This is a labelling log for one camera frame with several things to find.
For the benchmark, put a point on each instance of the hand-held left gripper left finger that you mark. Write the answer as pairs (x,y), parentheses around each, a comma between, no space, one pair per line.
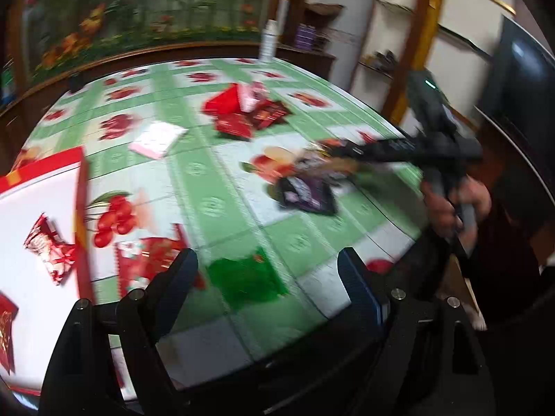
(185,268)

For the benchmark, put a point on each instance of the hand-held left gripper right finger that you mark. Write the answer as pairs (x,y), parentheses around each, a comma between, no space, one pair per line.
(359,278)

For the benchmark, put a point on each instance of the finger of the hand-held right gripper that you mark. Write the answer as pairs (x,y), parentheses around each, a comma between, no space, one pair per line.
(381,149)

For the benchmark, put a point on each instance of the red serrated-edge snack packet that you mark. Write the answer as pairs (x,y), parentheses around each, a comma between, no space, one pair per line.
(151,255)

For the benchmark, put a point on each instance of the green snack packet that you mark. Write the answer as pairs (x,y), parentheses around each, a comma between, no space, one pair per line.
(247,277)

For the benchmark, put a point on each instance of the gold foil snack packet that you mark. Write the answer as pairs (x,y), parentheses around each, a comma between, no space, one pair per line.
(316,160)

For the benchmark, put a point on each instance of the purple snack packet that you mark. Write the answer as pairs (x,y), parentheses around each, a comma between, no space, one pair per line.
(305,193)

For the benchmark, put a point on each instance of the pale pink packet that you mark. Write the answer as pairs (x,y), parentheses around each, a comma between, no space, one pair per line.
(157,139)

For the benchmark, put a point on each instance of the pink white snack packet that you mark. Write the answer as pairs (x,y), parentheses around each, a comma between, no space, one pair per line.
(253,95)

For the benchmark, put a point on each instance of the long plain red packet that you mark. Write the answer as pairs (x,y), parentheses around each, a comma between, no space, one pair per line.
(225,99)

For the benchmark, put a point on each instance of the red rimmed white tray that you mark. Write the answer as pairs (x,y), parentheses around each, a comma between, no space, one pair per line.
(30,199)

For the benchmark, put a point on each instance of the person's right hand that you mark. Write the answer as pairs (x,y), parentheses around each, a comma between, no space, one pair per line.
(479,197)

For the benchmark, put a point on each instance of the green checked fruit-print tablecloth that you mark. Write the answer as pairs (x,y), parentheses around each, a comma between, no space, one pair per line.
(225,182)

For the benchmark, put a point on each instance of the black television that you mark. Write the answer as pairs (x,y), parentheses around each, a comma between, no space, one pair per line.
(520,82)

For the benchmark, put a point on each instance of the purple bottle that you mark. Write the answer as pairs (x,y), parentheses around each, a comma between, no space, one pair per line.
(311,37)
(301,37)

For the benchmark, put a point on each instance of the red white snack packet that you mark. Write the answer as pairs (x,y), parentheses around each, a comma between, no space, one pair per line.
(50,249)

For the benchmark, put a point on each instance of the wooden corner shelf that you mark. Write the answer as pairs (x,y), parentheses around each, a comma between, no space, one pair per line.
(323,9)

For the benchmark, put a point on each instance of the white spray bottle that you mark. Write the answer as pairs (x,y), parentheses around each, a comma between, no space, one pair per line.
(268,43)

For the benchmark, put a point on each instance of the dark red gold-print packet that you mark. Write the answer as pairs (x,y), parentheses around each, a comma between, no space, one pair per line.
(6,333)

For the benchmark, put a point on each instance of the small black object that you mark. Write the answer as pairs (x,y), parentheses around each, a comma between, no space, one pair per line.
(74,83)

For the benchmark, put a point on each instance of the floral glass panel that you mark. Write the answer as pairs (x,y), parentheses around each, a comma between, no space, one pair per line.
(151,4)

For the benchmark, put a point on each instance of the white wall display shelf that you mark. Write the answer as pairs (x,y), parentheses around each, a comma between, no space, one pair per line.
(390,30)

